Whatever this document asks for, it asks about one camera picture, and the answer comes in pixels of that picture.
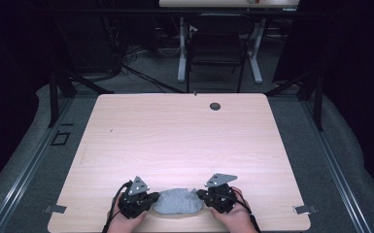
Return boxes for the black floor cables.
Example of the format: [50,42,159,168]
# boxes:
[121,45,187,95]

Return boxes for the black tape square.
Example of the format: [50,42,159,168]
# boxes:
[50,130,71,147]

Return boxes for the person's right hand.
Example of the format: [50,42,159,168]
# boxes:
[208,186,251,233]

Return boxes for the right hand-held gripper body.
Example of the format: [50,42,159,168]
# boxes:
[203,173,239,215]

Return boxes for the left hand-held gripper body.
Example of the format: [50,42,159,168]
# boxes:
[118,176,153,220]

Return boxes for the aluminium floor rail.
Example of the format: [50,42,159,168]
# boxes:
[0,96,76,233]
[300,96,374,233]

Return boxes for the grey table edge bracket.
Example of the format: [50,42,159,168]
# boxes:
[43,204,68,215]
[292,204,319,216]

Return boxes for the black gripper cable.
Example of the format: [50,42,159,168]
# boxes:
[101,180,134,233]
[232,188,262,233]

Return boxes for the black metal stand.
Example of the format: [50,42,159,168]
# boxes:
[264,69,325,132]
[48,63,115,129]

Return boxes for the black chair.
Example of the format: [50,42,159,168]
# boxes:
[185,13,255,94]

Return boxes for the person's left hand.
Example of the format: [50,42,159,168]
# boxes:
[107,207,149,233]

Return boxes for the grey sock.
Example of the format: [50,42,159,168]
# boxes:
[161,187,205,216]
[152,188,188,216]

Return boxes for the white-legged desk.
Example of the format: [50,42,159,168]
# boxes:
[158,0,301,85]

